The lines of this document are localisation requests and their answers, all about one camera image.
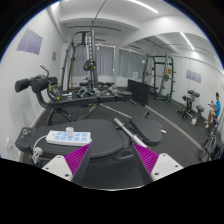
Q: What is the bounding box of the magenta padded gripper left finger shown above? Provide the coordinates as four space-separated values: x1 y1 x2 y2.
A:
43 144 91 184

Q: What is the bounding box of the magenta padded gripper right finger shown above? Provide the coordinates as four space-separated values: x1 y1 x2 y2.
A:
132 143 182 185

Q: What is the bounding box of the white charger plug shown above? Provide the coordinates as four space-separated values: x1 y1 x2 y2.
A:
66 127 74 137

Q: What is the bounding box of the black padded bench backrest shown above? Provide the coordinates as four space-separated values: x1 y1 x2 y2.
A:
130 116 162 145

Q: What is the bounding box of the white power strip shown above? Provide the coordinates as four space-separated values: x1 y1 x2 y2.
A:
46 130 92 146

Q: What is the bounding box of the black padded bench seat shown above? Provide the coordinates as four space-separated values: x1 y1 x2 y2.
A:
15 119 130 160

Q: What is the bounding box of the silver barbell bar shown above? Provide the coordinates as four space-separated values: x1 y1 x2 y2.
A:
114 118 147 148

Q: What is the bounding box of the black dumbbell rack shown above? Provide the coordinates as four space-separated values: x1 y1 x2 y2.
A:
72 82 125 98

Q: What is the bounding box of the black yellow weight plate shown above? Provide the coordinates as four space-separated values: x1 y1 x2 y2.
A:
47 81 62 101

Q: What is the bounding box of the black leg curl machine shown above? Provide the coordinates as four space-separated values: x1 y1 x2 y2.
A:
15 65 132 126

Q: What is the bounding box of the grey window curtain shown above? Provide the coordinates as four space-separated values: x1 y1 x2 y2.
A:
72 44 116 77

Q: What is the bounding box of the black smith machine rack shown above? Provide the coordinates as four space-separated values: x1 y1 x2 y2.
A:
61 27 98 90

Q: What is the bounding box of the white power strip cable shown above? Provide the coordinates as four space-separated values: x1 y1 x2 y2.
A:
31 135 48 165

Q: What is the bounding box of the large wall mirror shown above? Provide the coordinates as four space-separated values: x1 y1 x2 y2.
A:
116 32 224 149

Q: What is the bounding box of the small brown wall sign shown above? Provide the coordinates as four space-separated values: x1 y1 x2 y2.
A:
52 51 56 61

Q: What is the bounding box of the purple wall poster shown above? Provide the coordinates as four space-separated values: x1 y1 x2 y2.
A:
17 29 43 55

